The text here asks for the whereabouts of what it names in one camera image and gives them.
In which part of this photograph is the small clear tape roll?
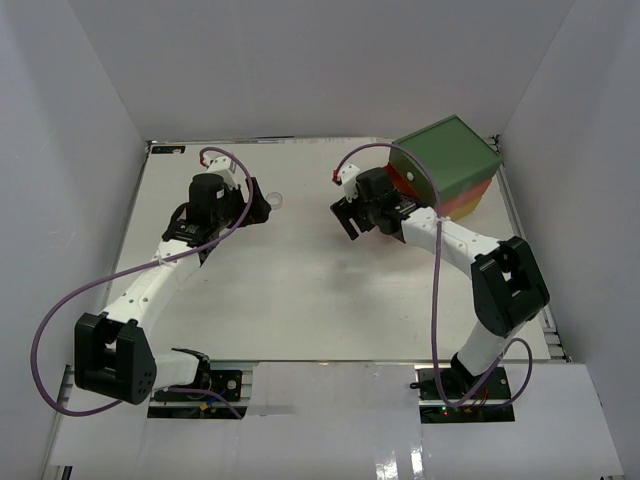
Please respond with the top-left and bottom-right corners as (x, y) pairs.
(266, 192), (283, 210)

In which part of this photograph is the green drawer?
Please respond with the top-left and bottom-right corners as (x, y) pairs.
(386, 143), (437, 206)

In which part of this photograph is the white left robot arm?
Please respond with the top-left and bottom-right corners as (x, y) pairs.
(74, 173), (271, 405)

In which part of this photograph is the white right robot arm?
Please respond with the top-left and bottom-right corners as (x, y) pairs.
(331, 164), (550, 399)

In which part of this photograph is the green drawer cabinet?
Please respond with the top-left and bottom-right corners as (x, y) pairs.
(394, 115), (502, 205)

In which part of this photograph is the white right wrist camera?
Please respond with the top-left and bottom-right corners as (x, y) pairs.
(333, 162), (361, 202)

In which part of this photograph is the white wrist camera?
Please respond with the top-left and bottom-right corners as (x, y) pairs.
(202, 155), (236, 184)
(333, 162), (361, 202)

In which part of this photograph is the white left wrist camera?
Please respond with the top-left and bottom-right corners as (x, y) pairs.
(202, 155), (236, 184)

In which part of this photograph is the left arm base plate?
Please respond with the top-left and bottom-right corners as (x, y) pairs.
(147, 367), (252, 420)

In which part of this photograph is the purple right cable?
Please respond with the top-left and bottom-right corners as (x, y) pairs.
(332, 143), (532, 409)

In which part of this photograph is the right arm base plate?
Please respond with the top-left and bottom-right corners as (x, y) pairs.
(408, 362), (516, 424)

